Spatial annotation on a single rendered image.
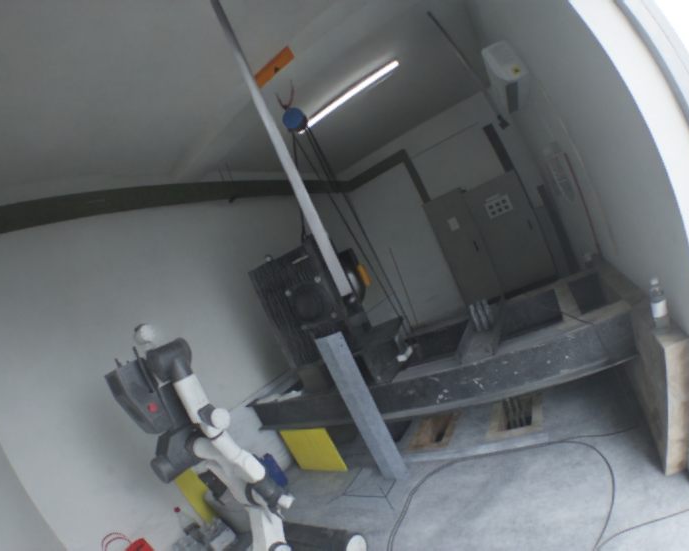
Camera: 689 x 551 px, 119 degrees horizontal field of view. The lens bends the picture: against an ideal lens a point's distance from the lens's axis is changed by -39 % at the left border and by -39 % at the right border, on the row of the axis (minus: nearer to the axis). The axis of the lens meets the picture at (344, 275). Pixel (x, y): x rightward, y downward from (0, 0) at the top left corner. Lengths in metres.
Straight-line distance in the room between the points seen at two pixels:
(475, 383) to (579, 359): 0.57
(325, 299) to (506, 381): 1.13
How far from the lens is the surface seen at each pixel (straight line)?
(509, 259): 4.71
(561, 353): 1.77
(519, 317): 2.51
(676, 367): 1.38
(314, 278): 1.99
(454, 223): 4.72
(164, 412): 1.33
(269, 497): 1.42
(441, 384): 1.90
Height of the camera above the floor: 1.34
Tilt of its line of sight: level
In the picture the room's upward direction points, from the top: 25 degrees counter-clockwise
